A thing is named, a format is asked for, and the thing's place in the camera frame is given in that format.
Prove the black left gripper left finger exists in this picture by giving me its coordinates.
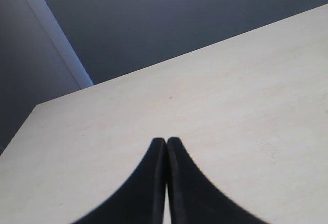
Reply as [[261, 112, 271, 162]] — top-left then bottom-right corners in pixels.
[[75, 138, 167, 223]]

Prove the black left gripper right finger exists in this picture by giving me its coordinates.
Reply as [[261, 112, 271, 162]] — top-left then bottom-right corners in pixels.
[[167, 137, 259, 223]]

